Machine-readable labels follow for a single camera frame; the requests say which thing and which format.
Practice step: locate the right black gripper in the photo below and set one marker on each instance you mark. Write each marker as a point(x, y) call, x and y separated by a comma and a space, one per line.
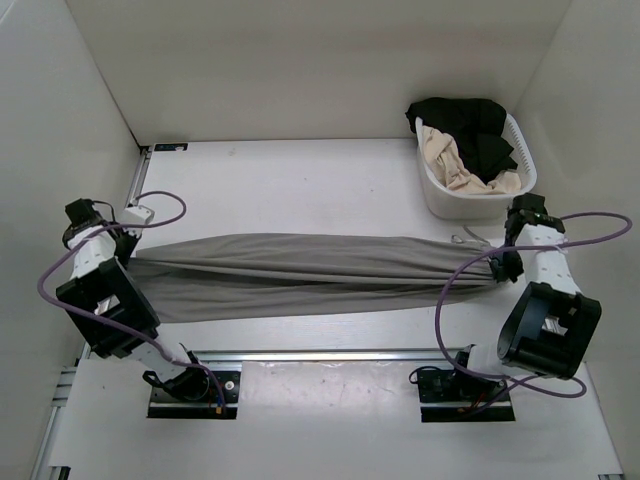
point(506, 271)

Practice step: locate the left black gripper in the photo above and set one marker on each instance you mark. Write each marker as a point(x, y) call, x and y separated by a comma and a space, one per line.
point(132, 241)

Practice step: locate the grey trousers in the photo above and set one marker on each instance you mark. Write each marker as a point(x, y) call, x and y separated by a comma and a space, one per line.
point(264, 275)

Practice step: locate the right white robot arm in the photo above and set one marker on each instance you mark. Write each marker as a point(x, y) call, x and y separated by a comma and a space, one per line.
point(551, 325)

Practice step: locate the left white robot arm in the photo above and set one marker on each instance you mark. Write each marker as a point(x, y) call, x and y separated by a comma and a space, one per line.
point(101, 285)

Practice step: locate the white laundry basket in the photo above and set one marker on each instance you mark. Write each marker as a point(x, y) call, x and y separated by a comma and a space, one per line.
point(449, 205)

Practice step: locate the beige garment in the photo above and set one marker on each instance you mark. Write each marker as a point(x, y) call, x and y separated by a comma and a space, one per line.
point(440, 154)

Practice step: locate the black garment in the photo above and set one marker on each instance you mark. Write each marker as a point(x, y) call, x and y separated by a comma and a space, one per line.
point(476, 125)

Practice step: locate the dark label sticker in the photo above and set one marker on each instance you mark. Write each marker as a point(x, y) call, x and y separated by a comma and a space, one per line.
point(170, 147)

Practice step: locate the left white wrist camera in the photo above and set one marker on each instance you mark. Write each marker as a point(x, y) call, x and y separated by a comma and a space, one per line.
point(136, 215)

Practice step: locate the aluminium left rail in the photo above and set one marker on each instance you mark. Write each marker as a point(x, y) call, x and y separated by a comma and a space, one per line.
point(137, 183)

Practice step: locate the aluminium rail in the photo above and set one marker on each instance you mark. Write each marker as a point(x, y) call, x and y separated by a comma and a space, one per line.
point(331, 356)
point(137, 183)

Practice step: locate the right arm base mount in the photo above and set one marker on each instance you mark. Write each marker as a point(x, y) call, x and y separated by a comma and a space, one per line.
point(447, 395)

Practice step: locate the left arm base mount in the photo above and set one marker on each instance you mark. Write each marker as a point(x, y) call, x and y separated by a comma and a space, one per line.
point(195, 399)

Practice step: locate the aluminium front rail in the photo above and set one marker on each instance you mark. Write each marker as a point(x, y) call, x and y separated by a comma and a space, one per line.
point(331, 356)

